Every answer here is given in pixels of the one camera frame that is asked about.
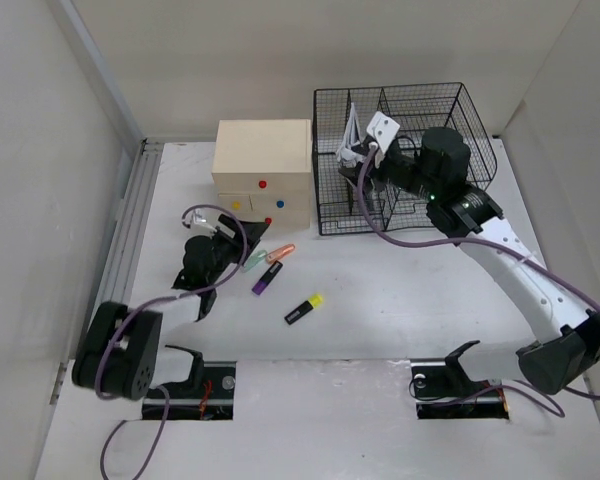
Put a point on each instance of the cream drawer cabinet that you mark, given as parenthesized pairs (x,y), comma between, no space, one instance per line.
(262,170)

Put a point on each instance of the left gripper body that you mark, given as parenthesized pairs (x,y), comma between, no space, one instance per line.
(226,250)

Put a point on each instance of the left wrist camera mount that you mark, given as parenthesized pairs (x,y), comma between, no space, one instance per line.
(196,220)

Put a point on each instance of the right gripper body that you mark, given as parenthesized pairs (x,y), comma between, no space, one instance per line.
(399,167)

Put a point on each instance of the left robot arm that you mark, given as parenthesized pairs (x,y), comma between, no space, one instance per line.
(119,353)

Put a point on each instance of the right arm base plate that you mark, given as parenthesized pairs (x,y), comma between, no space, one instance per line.
(443,392)

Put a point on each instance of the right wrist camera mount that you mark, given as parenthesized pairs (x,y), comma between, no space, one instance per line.
(383,130)

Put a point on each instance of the yellow cap black highlighter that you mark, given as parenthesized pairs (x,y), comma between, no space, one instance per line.
(303,309)

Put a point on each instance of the aluminium rail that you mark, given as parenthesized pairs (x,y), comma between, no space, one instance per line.
(132,214)

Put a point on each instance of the green translucent highlighter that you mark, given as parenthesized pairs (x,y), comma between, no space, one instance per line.
(254,259)

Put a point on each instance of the orange translucent highlighter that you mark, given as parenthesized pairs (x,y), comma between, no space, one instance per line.
(279,253)

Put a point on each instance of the black wire mesh organizer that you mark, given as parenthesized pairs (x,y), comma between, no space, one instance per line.
(441,143)

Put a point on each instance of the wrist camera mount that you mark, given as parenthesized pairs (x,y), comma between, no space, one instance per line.
(383,130)
(196,220)

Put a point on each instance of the purple cap black highlighter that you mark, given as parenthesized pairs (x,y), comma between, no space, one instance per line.
(265,280)

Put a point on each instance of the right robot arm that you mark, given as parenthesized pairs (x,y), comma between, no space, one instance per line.
(564,321)

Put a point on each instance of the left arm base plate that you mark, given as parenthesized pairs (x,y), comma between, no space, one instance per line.
(198,391)

